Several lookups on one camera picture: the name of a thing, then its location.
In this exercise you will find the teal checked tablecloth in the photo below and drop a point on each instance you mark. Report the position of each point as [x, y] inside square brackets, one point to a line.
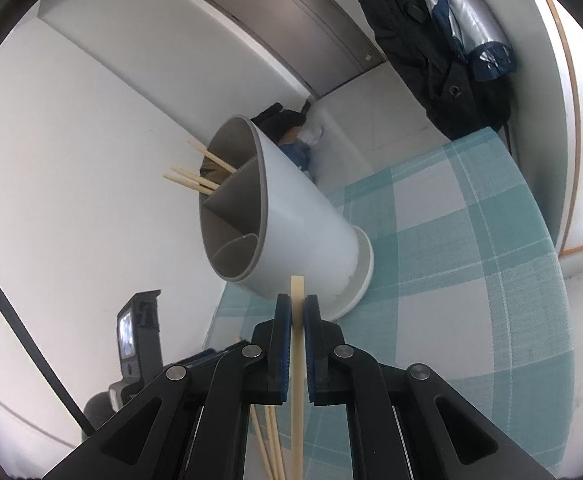
[446, 285]

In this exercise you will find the grey door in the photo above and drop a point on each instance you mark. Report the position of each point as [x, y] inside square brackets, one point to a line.
[296, 25]

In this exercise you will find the black jacket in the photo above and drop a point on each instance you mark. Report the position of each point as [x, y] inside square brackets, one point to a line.
[406, 35]

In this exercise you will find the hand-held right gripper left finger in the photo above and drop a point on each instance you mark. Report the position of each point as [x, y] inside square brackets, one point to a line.
[284, 345]

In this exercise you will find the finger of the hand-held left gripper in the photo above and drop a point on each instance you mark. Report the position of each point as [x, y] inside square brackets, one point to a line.
[216, 353]

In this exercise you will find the wooden chopstick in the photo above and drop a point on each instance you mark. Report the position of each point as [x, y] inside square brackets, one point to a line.
[262, 440]
[196, 176]
[211, 156]
[297, 410]
[189, 184]
[275, 440]

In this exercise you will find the small white plastic bag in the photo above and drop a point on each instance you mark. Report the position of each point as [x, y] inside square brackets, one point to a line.
[311, 134]

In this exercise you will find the silver blue umbrella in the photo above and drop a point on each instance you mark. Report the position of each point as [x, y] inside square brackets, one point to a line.
[466, 5]

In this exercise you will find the white utensil holder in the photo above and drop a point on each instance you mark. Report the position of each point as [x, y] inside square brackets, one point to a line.
[301, 220]

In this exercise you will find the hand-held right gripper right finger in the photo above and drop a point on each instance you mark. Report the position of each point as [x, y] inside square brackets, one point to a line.
[310, 350]

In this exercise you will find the black clothing pile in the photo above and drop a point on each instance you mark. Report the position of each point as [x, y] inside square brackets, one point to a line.
[281, 120]

